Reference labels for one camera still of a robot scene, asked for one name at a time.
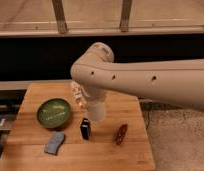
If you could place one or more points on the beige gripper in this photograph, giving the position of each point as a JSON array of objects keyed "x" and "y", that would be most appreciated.
[{"x": 91, "y": 95}]

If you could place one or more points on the white ceramic cup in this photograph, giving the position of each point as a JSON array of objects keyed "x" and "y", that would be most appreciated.
[{"x": 96, "y": 112}]

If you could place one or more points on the metal post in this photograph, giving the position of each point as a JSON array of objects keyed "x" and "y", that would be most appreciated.
[
  {"x": 60, "y": 16},
  {"x": 125, "y": 15}
]

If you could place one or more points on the right metal post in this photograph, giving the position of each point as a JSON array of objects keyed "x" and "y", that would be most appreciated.
[{"x": 125, "y": 15}]

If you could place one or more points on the black eraser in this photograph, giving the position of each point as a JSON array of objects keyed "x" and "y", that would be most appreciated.
[{"x": 85, "y": 129}]

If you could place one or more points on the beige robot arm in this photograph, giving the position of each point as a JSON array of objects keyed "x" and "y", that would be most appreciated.
[{"x": 179, "y": 82}]

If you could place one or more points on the left metal post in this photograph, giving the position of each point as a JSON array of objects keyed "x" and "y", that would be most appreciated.
[{"x": 60, "y": 16}]

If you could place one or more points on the green bowl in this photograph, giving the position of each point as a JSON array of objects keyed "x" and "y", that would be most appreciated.
[{"x": 54, "y": 113}]

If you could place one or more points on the red brown snack bar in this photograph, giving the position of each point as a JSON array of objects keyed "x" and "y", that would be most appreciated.
[{"x": 121, "y": 134}]

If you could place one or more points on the white squeeze tube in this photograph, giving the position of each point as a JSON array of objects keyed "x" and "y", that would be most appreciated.
[{"x": 76, "y": 90}]

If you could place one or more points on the blue sponge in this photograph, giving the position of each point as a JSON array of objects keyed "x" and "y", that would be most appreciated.
[{"x": 53, "y": 145}]

